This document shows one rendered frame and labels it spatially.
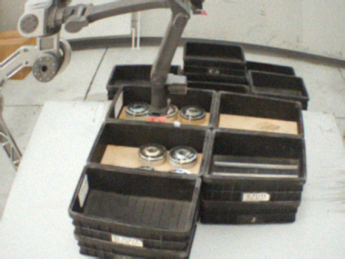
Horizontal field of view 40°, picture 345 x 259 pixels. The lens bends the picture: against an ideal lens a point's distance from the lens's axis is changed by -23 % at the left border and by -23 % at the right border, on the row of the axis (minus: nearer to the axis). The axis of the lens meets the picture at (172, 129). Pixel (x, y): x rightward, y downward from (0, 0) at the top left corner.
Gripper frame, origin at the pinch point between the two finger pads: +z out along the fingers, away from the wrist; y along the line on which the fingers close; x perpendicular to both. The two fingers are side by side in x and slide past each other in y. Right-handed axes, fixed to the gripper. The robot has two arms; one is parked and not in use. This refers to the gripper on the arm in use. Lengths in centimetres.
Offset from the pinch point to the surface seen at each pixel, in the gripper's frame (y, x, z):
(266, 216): -34, -48, 12
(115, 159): -20.0, 12.1, 4.0
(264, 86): 121, -38, 39
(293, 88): 124, -59, 38
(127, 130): -10.2, 9.6, -2.9
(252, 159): -8.8, -37.5, 4.1
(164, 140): -9.4, -4.0, -0.1
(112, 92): 80, 45, 33
